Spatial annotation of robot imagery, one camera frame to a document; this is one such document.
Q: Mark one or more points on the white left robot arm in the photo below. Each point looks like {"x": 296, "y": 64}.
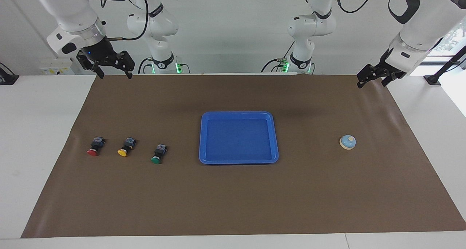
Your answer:
{"x": 418, "y": 23}

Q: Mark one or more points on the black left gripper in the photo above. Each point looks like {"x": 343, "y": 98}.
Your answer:
{"x": 384, "y": 68}

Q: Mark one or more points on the yellow push button switch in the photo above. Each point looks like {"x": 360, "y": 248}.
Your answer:
{"x": 123, "y": 153}

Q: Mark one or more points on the light blue desk bell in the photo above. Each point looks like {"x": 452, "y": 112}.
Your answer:
{"x": 348, "y": 142}

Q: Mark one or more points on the white wall socket box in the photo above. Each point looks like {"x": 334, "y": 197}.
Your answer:
{"x": 54, "y": 67}

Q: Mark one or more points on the window with greenery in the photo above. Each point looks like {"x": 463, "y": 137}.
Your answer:
{"x": 455, "y": 38}

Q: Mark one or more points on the black table clamp mount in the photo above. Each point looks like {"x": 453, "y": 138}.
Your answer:
{"x": 7, "y": 78}

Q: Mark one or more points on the brown table mat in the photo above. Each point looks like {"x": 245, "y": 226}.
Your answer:
{"x": 233, "y": 198}

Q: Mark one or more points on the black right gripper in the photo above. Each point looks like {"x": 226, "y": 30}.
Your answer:
{"x": 103, "y": 54}

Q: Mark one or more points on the red push button switch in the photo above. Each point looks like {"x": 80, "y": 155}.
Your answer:
{"x": 93, "y": 152}

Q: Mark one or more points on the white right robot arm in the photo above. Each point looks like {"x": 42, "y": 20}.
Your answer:
{"x": 72, "y": 8}

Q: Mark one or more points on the blue plastic tray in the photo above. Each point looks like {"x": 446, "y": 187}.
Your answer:
{"x": 238, "y": 139}

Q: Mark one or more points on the green push button switch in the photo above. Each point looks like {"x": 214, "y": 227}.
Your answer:
{"x": 156, "y": 160}

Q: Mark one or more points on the black angled stand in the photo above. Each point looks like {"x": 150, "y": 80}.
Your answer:
{"x": 432, "y": 79}

